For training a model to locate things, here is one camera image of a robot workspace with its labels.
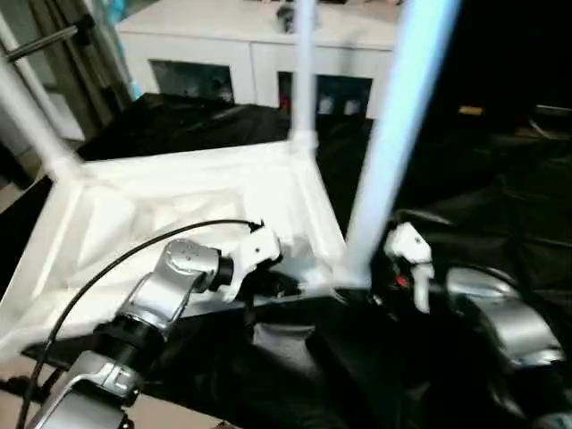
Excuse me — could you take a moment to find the black flat device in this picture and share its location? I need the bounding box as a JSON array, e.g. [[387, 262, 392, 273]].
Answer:
[[532, 104, 572, 122]]

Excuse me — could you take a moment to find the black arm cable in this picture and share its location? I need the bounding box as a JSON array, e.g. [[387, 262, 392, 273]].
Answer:
[[16, 219, 265, 429], [390, 207, 457, 230]]

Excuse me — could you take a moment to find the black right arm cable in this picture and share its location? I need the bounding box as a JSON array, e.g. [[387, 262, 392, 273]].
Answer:
[[390, 207, 457, 230]]

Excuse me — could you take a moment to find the grey curtain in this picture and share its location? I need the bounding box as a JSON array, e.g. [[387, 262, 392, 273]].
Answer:
[[27, 0, 135, 117]]

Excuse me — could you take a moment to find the grey metal pole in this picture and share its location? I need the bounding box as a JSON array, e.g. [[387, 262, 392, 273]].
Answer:
[[0, 22, 95, 65]]

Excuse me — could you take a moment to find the white cabinet with glass doors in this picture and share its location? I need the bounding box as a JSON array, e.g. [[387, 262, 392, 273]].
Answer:
[[116, 0, 403, 119]]

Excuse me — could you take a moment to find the grey bundle on cabinet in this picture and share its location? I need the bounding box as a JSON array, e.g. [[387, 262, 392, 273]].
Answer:
[[275, 3, 298, 33]]

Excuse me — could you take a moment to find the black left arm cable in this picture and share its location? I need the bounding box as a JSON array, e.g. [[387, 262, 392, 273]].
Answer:
[[16, 219, 265, 429]]

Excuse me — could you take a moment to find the black tall cabinet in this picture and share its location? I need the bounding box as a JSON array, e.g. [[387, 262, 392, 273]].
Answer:
[[393, 0, 572, 135]]

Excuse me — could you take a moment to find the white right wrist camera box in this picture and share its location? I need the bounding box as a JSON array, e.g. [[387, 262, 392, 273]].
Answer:
[[383, 222, 437, 314]]

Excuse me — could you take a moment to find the black plastic mat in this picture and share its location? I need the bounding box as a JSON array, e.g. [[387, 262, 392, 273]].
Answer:
[[0, 94, 572, 429]]

